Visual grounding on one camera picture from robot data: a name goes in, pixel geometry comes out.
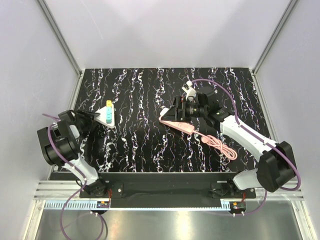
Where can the dark teal dual USB charger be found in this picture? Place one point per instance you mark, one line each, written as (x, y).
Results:
(108, 119)

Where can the pink power strip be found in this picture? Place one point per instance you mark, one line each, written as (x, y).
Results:
(180, 126)

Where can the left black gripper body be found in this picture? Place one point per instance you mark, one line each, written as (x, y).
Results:
(86, 123)

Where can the light teal USB-C charger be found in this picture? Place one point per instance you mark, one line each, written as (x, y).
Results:
(109, 110)

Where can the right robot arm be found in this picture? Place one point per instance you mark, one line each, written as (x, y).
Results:
(276, 161)

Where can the white plug on strip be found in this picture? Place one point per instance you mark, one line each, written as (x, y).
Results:
(163, 111)

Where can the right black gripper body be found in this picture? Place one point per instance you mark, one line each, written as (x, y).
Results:
(189, 110)

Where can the white triangular socket adapter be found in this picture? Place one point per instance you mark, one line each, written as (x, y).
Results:
(101, 118)

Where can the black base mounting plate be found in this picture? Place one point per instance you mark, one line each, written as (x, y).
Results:
(161, 202)

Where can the yellow USB charger plug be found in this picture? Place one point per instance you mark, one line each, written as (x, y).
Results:
(109, 103)

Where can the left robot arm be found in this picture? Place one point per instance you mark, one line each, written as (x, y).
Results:
(59, 147)

